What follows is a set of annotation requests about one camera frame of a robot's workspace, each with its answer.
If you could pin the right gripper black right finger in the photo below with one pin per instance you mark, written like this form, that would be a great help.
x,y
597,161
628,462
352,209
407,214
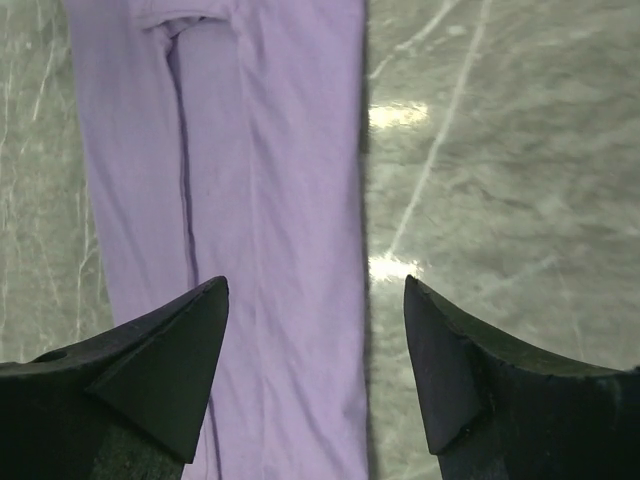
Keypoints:
x,y
496,407

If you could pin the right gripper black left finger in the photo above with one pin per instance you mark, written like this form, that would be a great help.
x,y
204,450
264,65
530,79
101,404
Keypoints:
x,y
125,404

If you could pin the purple t shirt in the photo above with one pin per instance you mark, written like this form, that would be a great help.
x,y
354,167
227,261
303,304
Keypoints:
x,y
222,138

